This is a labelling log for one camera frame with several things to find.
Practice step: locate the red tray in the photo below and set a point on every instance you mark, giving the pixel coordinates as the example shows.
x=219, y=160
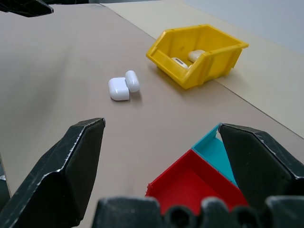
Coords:
x=192, y=183

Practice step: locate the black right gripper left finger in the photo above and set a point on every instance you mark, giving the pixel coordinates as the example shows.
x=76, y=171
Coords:
x=47, y=187

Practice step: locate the yellow plastic bin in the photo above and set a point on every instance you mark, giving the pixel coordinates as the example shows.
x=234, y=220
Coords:
x=199, y=57

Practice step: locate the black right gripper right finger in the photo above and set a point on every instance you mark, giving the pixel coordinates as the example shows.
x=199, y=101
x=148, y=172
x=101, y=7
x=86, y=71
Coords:
x=261, y=166

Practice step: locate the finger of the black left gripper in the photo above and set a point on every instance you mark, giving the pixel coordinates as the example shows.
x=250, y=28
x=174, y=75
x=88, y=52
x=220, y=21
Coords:
x=26, y=8

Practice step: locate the white earbud case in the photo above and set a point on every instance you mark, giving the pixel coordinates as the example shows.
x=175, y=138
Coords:
x=123, y=85

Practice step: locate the teal tray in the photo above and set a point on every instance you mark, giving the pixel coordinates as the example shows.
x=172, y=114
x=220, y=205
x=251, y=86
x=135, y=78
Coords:
x=216, y=154

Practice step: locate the white cases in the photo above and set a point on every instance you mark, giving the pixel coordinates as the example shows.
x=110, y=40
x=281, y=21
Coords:
x=180, y=62

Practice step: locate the white plastic part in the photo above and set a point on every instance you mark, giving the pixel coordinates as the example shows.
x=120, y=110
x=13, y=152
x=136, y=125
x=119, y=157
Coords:
x=196, y=55

